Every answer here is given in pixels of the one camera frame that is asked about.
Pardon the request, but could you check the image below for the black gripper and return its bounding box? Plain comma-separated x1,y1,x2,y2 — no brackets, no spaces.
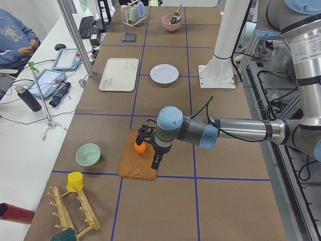
136,119,163,169

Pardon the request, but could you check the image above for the orange fruit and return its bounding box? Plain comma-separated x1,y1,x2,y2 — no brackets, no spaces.
134,142,147,154

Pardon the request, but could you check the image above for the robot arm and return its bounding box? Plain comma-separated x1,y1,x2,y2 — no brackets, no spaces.
136,1,320,169

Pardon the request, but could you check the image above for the cream bear serving tray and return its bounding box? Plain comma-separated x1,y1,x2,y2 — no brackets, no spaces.
98,58,139,92

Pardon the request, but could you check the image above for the wooden cutting board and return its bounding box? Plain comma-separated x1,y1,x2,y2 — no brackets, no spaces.
117,129,158,181

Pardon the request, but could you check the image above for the green ceramic bowl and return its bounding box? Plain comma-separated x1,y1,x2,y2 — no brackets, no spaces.
75,143,101,167

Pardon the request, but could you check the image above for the white round plate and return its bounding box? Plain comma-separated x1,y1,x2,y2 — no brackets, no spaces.
150,64,179,84

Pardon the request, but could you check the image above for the yellow cup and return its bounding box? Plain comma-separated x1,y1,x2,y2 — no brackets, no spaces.
66,172,84,192

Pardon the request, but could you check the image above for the wooden mug rack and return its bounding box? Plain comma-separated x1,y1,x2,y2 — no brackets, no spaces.
47,186,101,240

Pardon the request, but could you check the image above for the folded navy umbrella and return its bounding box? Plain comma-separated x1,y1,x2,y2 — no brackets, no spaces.
49,82,71,107

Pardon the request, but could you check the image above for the folded grey cloth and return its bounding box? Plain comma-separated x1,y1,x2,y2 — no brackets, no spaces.
121,32,136,43

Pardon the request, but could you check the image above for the dark green cup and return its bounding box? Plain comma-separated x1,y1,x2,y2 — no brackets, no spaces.
50,227,77,241

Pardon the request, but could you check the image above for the blue teach pendant far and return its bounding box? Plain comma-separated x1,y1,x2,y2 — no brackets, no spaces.
52,49,81,71

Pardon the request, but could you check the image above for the blue teach pendant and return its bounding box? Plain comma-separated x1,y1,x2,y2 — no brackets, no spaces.
33,69,66,99
52,49,81,71

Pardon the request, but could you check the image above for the blue teach pendant near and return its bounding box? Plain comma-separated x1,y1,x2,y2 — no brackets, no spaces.
33,69,66,99

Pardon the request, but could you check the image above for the white cup rack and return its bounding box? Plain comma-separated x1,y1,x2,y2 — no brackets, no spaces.
121,0,146,27

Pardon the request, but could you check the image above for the pink bowl with utensils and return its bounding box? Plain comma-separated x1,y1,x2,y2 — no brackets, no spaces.
161,14,182,32

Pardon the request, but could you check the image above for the black water bottle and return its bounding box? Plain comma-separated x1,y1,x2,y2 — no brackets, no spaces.
15,85,42,112

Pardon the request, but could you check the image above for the black computer mouse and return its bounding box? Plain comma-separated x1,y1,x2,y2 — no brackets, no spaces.
55,44,66,51

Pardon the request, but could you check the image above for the black keyboard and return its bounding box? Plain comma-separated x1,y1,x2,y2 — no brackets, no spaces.
78,16,94,39

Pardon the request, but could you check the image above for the pale green cup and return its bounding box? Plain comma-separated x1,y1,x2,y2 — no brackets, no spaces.
128,7,137,22

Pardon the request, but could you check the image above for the lilac cup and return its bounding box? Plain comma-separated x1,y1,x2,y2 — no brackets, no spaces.
133,2,146,18

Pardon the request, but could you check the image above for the metal stand with green clip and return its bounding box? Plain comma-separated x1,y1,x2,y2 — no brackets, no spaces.
28,61,67,141

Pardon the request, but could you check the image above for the red cylinder cup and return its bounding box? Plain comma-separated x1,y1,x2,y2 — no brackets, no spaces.
1,203,35,224

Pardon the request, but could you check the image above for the person in blue sweater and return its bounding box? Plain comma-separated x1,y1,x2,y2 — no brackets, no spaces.
1,9,41,71

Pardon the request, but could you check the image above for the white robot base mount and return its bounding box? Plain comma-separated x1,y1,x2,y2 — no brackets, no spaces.
199,0,251,89

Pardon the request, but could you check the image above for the aluminium frame post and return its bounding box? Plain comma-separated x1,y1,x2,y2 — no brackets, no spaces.
57,0,94,77

